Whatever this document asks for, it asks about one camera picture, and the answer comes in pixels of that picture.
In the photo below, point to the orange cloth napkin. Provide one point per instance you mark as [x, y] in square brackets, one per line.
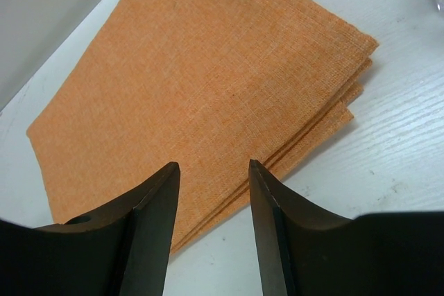
[209, 84]

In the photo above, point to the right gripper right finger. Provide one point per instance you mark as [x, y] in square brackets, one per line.
[304, 249]

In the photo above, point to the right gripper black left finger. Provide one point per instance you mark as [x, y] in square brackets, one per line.
[119, 248]

